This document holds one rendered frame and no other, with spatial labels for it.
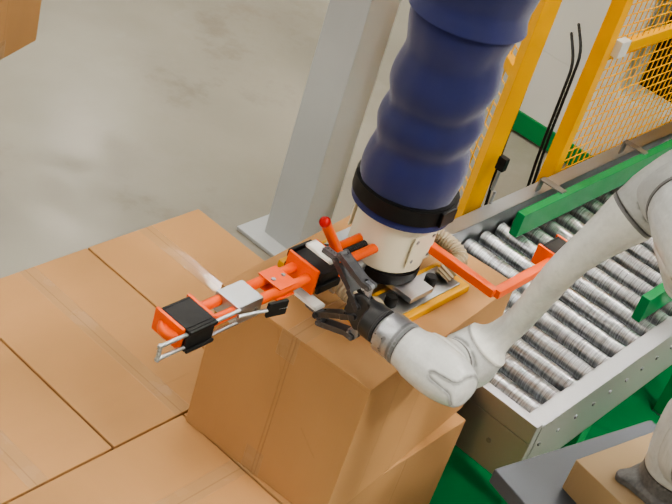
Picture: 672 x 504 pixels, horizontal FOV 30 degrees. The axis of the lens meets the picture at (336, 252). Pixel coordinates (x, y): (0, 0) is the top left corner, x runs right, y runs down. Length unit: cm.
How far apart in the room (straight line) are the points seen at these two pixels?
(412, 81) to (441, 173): 21
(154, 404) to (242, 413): 25
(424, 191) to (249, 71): 311
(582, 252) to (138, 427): 112
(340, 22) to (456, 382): 196
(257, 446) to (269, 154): 239
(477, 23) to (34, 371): 129
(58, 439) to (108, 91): 259
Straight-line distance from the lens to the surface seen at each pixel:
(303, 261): 245
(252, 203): 464
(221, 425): 278
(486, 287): 261
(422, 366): 230
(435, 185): 250
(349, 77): 404
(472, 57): 236
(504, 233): 390
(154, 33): 567
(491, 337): 243
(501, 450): 318
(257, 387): 265
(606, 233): 220
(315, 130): 418
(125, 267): 326
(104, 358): 297
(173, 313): 225
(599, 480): 266
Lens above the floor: 249
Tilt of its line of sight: 33 degrees down
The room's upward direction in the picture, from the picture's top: 18 degrees clockwise
